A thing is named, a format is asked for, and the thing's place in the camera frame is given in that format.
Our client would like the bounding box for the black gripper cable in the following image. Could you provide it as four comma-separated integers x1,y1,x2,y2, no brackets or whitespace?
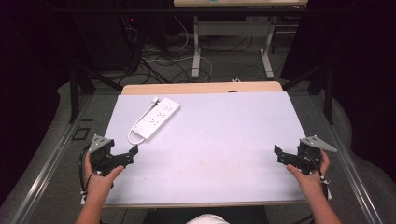
305,151,332,201
78,145,95,198

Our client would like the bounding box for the wooden table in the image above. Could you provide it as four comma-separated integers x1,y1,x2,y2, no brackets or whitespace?
104,80,308,209

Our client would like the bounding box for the white table mat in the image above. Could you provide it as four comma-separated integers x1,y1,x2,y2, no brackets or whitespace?
104,91,308,207

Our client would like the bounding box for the white floor cable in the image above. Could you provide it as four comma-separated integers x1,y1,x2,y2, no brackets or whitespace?
146,16,214,83

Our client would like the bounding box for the person's left hand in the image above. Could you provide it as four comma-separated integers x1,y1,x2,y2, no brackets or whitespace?
82,151,125,201

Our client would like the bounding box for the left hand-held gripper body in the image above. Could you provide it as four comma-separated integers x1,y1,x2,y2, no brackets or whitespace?
89,133,135,177

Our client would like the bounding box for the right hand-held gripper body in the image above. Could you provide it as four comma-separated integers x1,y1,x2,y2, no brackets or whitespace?
289,134,338,175

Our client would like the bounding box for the desk with grey metal legs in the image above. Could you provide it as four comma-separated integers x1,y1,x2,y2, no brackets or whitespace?
173,0,309,80

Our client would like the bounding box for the bundle of black floor cables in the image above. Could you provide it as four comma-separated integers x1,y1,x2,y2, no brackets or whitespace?
117,18,254,86

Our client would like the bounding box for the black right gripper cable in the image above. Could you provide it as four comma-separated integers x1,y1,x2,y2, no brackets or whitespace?
305,151,332,201

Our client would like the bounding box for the white power strip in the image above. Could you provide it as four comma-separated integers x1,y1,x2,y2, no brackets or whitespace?
131,97,182,143

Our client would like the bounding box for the dark equipment cabinet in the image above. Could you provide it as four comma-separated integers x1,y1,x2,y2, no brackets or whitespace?
73,12,145,73

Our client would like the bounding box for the black horizontal bar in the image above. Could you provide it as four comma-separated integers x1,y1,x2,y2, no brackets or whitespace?
51,7,353,15

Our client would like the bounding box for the person's right hand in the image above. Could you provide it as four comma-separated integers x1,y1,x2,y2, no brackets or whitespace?
285,148,331,198

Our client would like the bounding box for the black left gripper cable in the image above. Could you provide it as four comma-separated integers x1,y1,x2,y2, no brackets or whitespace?
78,145,95,198

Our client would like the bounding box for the aluminium floor rail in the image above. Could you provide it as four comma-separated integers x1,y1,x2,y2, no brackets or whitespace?
8,94,95,224
309,92,385,224

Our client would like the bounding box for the white power strip cable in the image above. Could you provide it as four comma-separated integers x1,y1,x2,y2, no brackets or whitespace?
127,100,158,147

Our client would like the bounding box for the black metal stand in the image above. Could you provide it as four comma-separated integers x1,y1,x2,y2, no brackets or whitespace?
68,61,124,124
281,63,336,126

